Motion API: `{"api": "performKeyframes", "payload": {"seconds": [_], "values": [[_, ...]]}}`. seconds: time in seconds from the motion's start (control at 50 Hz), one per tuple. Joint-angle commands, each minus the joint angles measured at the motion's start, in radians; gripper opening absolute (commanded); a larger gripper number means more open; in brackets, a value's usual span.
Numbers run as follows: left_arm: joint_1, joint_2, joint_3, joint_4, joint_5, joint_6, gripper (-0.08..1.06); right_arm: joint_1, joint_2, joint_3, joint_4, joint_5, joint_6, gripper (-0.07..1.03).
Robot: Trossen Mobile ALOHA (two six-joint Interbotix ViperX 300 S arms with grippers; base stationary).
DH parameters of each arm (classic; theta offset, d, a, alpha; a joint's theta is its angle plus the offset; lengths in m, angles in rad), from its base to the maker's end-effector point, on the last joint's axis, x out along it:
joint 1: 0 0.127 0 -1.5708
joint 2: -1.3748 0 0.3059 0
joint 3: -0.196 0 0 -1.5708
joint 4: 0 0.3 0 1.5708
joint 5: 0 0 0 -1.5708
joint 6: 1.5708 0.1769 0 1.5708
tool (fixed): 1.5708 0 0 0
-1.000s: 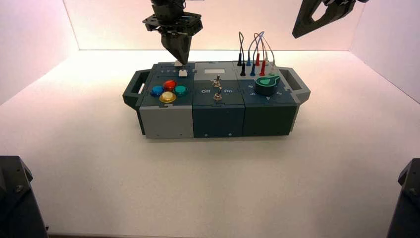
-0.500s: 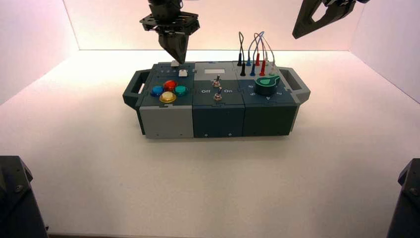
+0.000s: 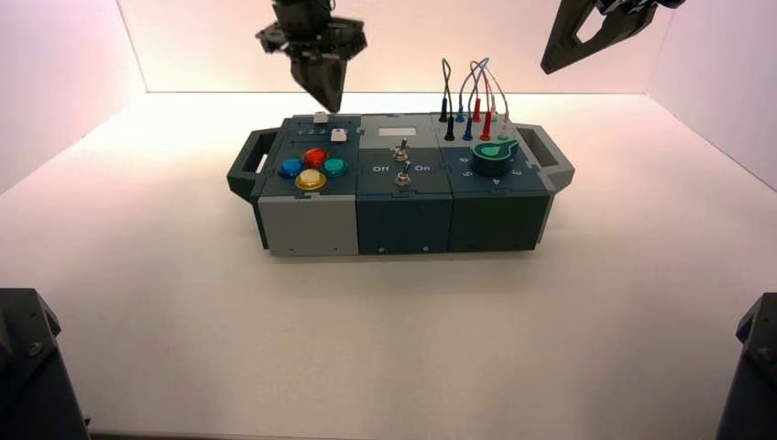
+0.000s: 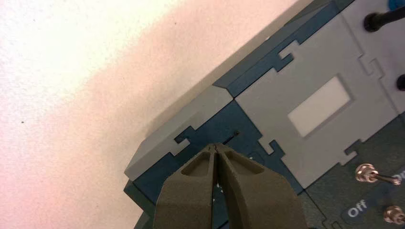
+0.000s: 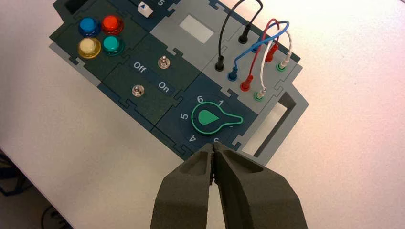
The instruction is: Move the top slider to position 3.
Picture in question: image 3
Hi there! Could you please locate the blue jumper cable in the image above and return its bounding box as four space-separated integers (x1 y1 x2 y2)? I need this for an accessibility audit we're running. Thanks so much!
454 58 490 143

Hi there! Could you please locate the green rotary selector knob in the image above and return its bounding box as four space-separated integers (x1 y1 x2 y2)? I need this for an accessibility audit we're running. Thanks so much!
472 139 520 179

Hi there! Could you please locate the yellow dome push button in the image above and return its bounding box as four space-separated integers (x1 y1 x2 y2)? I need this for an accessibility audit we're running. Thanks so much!
294 169 328 192

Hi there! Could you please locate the red jumper cable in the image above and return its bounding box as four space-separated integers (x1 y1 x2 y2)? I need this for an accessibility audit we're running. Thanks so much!
467 60 494 143

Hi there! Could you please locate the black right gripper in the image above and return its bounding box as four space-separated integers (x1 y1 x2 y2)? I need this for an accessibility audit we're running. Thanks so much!
540 0 687 76

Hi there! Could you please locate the white jumper cable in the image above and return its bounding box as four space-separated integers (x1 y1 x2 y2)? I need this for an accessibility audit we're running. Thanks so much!
482 65 512 142

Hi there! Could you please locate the black jumper cable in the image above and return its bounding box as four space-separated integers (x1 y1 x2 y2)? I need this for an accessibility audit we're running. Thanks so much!
438 59 455 143

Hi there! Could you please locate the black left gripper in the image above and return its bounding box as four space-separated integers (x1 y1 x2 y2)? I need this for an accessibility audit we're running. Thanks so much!
255 0 369 115

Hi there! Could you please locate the grey and blue control box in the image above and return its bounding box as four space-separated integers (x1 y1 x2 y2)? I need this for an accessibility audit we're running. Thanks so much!
226 112 575 258

